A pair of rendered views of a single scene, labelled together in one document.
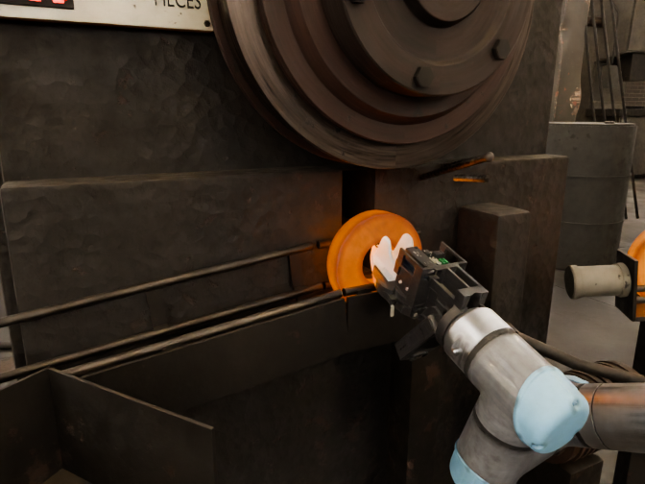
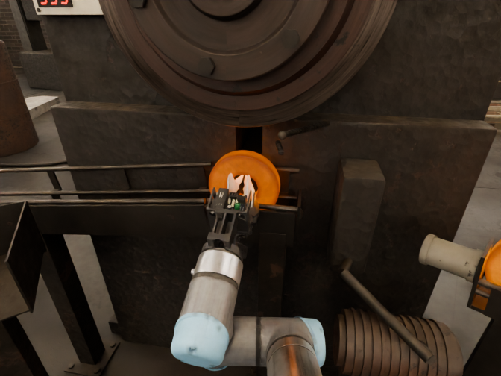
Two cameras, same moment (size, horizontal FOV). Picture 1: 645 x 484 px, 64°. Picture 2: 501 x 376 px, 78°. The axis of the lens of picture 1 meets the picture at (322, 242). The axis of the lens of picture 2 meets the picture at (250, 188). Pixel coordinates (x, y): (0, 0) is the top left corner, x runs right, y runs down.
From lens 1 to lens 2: 0.54 m
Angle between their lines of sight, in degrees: 37
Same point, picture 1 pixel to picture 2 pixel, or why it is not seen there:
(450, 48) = (241, 38)
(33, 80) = (68, 48)
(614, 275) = (462, 260)
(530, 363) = (197, 305)
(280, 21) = (128, 18)
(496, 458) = not seen: hidden behind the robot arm
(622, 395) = (280, 362)
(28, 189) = (60, 108)
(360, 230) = (224, 164)
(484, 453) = not seen: hidden behind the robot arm
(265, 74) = (132, 54)
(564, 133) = not seen: outside the picture
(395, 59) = (181, 51)
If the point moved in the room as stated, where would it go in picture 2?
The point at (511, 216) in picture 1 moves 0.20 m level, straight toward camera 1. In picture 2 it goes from (358, 180) to (270, 212)
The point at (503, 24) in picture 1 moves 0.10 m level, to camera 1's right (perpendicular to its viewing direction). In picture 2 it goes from (294, 13) to (374, 13)
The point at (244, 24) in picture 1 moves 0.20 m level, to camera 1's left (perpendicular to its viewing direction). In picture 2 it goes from (113, 20) to (57, 19)
